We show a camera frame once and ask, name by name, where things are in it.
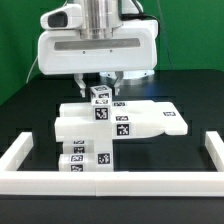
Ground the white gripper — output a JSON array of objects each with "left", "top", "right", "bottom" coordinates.
[{"left": 38, "top": 3, "right": 158, "bottom": 97}]

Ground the white tagged cube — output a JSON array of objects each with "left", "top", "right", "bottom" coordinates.
[
  {"left": 90, "top": 85, "right": 112, "bottom": 103},
  {"left": 92, "top": 98, "right": 111, "bottom": 121}
]

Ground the white chair back piece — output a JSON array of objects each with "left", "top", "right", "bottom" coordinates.
[{"left": 54, "top": 100, "right": 188, "bottom": 142}]

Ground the white chair seat piece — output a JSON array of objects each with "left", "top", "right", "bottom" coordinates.
[{"left": 94, "top": 139, "right": 114, "bottom": 172}]

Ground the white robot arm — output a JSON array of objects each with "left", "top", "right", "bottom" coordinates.
[{"left": 38, "top": 0, "right": 159, "bottom": 89}]

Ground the white cable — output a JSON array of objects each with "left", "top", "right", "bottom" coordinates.
[{"left": 25, "top": 54, "right": 39, "bottom": 84}]

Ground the white U-shaped frame fence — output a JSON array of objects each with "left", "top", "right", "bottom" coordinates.
[{"left": 0, "top": 131, "right": 224, "bottom": 197}]

